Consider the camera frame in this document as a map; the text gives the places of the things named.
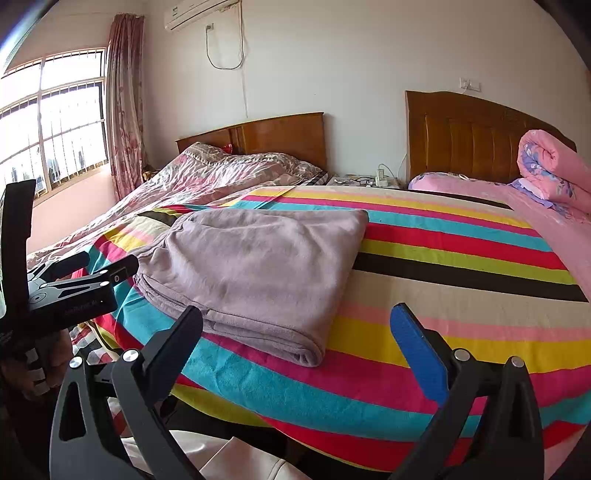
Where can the black glasses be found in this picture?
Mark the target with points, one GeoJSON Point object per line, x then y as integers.
{"type": "Point", "coordinates": [364, 180]}

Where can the white wall socket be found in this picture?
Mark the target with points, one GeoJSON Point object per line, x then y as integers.
{"type": "Point", "coordinates": [470, 84]}

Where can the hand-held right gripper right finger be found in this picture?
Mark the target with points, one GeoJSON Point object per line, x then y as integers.
{"type": "Point", "coordinates": [418, 355]}

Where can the floral curtain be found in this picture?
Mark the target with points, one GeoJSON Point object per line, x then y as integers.
{"type": "Point", "coordinates": [124, 106]}

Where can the small yellowish toy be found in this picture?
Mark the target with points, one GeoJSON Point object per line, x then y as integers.
{"type": "Point", "coordinates": [147, 174]}

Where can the striped multicolour blanket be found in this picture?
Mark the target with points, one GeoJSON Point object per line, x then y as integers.
{"type": "Point", "coordinates": [415, 286]}

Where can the person's left hand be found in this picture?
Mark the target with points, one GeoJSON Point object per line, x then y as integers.
{"type": "Point", "coordinates": [55, 364]}

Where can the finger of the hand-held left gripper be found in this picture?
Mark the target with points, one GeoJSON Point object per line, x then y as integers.
{"type": "Point", "coordinates": [60, 266]}
{"type": "Point", "coordinates": [106, 274]}

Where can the pink pillow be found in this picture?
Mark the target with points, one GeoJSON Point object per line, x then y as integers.
{"type": "Point", "coordinates": [443, 182]}

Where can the white power strip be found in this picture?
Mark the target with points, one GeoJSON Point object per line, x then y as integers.
{"type": "Point", "coordinates": [381, 179]}

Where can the plaid bed sheet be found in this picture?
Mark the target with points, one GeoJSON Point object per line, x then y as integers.
{"type": "Point", "coordinates": [92, 344]}

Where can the low wooden headboard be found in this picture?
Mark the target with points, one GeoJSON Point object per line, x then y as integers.
{"type": "Point", "coordinates": [277, 136]}

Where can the white air conditioner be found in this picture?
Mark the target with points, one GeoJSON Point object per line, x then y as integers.
{"type": "Point", "coordinates": [198, 11]}

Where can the rolled pink quilt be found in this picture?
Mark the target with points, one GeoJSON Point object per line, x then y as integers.
{"type": "Point", "coordinates": [554, 157]}

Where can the barred window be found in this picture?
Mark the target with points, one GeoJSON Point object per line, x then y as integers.
{"type": "Point", "coordinates": [69, 115]}

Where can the tall wooden headboard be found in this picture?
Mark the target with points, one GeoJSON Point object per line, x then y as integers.
{"type": "Point", "coordinates": [461, 134]}

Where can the nightstand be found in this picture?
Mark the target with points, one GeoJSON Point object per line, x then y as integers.
{"type": "Point", "coordinates": [346, 181]}

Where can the pink floral quilt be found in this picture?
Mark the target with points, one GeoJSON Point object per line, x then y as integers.
{"type": "Point", "coordinates": [207, 175]}

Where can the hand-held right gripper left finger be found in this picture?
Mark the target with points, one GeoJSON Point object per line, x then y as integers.
{"type": "Point", "coordinates": [178, 355]}

